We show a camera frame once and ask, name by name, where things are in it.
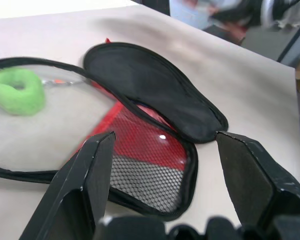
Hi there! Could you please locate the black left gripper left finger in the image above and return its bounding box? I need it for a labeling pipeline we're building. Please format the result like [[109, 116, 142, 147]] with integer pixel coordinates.
[[19, 131, 116, 240]]

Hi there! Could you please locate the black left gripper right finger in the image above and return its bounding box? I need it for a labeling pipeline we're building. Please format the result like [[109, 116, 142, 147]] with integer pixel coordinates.
[[215, 130, 300, 228]]

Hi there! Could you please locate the black red paddle case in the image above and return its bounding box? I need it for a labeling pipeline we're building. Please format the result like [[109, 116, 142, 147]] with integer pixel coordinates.
[[0, 37, 229, 222]]

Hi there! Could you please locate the person in light blue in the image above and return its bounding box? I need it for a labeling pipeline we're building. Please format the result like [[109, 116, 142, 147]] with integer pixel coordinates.
[[169, 0, 212, 29]]

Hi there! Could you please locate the green foam ring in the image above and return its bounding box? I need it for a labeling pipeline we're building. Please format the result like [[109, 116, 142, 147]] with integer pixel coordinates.
[[0, 68, 46, 117]]

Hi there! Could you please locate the grey metal frame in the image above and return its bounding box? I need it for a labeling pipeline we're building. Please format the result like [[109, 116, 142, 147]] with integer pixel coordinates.
[[276, 22, 300, 68]]

